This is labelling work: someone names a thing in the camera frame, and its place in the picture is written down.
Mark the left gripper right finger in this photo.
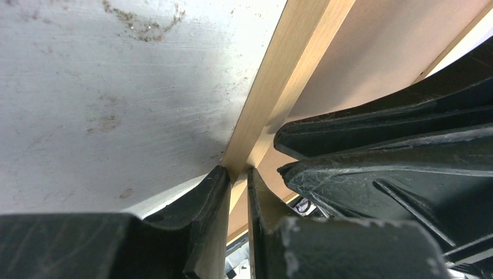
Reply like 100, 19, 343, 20
247, 168, 450, 278

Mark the wooden picture frame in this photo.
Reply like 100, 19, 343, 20
221, 0, 493, 247

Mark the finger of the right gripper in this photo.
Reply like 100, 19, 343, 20
273, 39, 492, 159
278, 127, 492, 276

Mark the brown backing board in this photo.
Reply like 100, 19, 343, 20
227, 0, 493, 238

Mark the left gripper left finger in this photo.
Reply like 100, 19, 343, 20
1, 166, 230, 278

